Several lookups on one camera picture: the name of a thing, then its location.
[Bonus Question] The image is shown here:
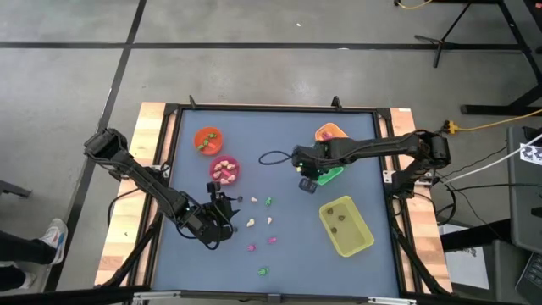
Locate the green rectangular basket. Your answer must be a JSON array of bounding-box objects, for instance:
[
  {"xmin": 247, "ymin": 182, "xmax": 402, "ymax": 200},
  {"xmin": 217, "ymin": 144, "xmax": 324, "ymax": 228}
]
[{"xmin": 312, "ymin": 142, "xmax": 346, "ymax": 186}]

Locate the orange round bowl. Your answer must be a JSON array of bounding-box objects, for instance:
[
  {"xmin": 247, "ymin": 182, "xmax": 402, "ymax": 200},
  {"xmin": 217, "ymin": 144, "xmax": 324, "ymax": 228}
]
[{"xmin": 192, "ymin": 126, "xmax": 224, "ymax": 157}]

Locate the yellow rectangular bin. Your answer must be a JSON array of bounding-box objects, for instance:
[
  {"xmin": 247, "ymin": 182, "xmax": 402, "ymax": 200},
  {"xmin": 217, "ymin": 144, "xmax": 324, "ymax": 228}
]
[{"xmin": 317, "ymin": 195, "xmax": 375, "ymax": 258}]

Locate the white cable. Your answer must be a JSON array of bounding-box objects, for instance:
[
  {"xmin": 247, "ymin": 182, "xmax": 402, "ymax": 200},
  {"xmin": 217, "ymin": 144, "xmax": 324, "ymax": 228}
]
[{"xmin": 440, "ymin": 133, "xmax": 542, "ymax": 186}]

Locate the silver metal bracket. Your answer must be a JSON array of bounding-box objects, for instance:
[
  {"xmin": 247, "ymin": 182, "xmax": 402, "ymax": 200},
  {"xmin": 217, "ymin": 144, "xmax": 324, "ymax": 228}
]
[
  {"xmin": 131, "ymin": 290, "xmax": 182, "ymax": 305},
  {"xmin": 367, "ymin": 296, "xmax": 418, "ymax": 305}
]

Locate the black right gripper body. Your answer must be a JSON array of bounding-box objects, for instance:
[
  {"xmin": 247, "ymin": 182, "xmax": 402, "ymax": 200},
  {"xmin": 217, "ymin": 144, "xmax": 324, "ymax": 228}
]
[{"xmin": 290, "ymin": 143, "xmax": 336, "ymax": 181}]

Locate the grey cabinet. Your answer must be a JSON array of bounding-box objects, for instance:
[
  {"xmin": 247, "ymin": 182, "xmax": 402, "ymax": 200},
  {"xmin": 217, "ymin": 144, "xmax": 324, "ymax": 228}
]
[{"xmin": 506, "ymin": 125, "xmax": 542, "ymax": 255}]

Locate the black table frame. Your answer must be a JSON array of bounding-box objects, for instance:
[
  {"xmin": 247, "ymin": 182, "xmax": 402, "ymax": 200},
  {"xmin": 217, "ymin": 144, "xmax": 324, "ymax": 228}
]
[{"xmin": 126, "ymin": 95, "xmax": 424, "ymax": 305}]

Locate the black tripod stand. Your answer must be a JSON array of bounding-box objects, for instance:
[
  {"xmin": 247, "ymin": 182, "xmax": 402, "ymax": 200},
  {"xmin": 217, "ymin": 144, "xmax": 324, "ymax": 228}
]
[{"xmin": 413, "ymin": 0, "xmax": 482, "ymax": 69}]

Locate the dark grey floor bracket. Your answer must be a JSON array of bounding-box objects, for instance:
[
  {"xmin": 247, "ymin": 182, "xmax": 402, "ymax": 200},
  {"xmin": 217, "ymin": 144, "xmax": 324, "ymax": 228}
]
[{"xmin": 0, "ymin": 180, "xmax": 33, "ymax": 199}]

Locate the yellow extension cable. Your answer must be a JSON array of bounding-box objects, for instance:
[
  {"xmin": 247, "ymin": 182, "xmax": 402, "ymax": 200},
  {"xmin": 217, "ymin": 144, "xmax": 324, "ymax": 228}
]
[{"xmin": 456, "ymin": 108, "xmax": 542, "ymax": 131}]

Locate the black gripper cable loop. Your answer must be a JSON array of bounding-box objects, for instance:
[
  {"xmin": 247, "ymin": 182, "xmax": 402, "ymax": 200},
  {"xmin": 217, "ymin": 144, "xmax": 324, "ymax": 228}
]
[{"xmin": 257, "ymin": 150, "xmax": 296, "ymax": 166}]

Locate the black keyboard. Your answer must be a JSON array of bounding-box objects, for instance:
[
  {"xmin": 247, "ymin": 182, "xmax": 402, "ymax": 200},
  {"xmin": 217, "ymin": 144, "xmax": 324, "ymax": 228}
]
[{"xmin": 514, "ymin": 249, "xmax": 542, "ymax": 305}]

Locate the white marker tag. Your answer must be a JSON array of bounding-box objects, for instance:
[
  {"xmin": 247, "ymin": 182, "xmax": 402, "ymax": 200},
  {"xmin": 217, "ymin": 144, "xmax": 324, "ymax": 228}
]
[{"xmin": 519, "ymin": 142, "xmax": 542, "ymax": 166}]

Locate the person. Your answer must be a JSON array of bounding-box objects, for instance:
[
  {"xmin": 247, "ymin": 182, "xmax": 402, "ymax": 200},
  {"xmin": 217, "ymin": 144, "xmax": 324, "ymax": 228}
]
[{"xmin": 0, "ymin": 218, "xmax": 69, "ymax": 293}]

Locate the thick black cable sleeve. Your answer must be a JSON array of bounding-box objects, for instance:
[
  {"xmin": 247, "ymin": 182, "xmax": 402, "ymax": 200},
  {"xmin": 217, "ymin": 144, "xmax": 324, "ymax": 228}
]
[
  {"xmin": 391, "ymin": 215, "xmax": 451, "ymax": 296},
  {"xmin": 99, "ymin": 211, "xmax": 166, "ymax": 290}
]

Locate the white box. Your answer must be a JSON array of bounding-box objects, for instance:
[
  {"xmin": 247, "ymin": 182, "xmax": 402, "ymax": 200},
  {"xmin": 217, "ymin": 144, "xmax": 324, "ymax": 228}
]
[{"xmin": 440, "ymin": 224, "xmax": 492, "ymax": 291}]

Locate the black desk leg frame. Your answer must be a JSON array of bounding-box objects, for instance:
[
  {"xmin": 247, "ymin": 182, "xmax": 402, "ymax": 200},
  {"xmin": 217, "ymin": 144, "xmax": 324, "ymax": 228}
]
[{"xmin": 460, "ymin": 82, "xmax": 542, "ymax": 117}]

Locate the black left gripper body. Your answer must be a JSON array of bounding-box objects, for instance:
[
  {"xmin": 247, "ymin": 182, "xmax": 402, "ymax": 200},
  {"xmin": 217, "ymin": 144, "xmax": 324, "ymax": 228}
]
[{"xmin": 192, "ymin": 192, "xmax": 241, "ymax": 251}]

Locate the blue-grey table mat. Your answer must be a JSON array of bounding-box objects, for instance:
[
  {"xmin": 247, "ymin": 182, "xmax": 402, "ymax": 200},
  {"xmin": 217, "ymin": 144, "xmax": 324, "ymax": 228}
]
[{"xmin": 151, "ymin": 108, "xmax": 401, "ymax": 297}]

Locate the orange rectangular basket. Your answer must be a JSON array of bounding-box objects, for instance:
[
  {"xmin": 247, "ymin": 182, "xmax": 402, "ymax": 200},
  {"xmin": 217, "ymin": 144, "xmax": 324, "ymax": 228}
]
[{"xmin": 314, "ymin": 122, "xmax": 349, "ymax": 143}]

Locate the pink round bowl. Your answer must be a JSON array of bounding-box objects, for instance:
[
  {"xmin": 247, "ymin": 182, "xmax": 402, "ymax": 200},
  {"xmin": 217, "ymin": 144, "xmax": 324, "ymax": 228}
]
[{"xmin": 208, "ymin": 154, "xmax": 241, "ymax": 186}]

